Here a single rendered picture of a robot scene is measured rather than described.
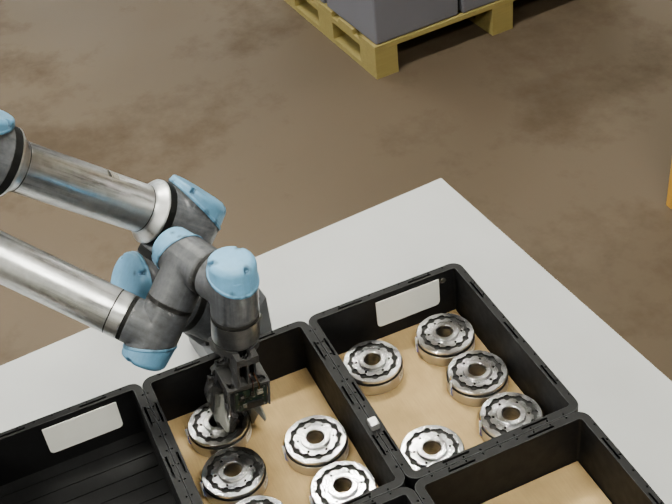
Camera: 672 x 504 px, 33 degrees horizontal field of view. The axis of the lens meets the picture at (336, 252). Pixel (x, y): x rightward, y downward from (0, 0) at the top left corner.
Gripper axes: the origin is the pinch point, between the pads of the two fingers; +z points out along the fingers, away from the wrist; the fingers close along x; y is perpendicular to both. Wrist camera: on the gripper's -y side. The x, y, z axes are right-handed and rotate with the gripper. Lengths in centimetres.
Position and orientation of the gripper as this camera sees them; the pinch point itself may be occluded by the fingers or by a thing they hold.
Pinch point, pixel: (236, 418)
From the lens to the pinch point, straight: 190.2
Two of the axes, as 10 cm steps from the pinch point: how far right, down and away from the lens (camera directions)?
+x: 9.1, -2.4, 3.3
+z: -0.2, 7.9, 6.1
